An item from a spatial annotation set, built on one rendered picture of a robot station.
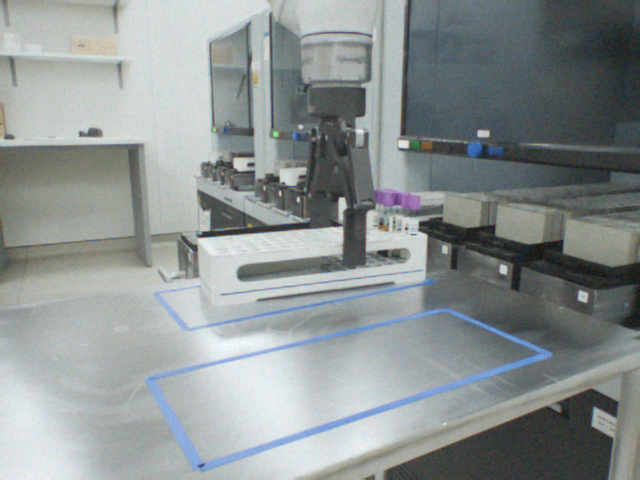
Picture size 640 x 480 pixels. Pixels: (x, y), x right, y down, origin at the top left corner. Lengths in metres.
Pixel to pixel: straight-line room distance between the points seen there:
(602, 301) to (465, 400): 0.43
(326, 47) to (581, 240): 0.50
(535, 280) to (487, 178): 0.62
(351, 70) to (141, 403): 0.44
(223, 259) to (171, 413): 0.25
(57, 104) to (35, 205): 0.77
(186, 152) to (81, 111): 0.83
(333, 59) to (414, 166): 0.69
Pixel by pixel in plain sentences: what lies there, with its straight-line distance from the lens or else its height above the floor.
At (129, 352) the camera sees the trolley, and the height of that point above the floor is 0.82.
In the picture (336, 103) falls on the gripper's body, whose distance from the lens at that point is 0.68.
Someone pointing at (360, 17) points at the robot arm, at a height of 1.15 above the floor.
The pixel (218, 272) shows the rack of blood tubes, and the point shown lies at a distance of 0.64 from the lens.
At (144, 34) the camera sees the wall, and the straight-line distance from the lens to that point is 4.59.
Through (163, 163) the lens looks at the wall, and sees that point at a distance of 4.57.
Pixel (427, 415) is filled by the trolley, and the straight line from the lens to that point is 0.43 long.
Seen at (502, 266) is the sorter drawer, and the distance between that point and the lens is 0.94.
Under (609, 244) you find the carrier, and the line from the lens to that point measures 0.90.
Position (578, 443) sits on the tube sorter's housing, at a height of 0.57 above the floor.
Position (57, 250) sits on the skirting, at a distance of 4.60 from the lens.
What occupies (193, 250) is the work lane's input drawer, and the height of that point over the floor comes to 0.81.
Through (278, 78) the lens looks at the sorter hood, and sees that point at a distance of 1.99.
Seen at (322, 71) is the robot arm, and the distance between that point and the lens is 0.67.
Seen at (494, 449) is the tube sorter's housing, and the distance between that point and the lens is 1.07.
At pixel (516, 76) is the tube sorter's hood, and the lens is 1.02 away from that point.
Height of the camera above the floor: 1.04
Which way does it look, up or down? 13 degrees down
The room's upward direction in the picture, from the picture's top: straight up
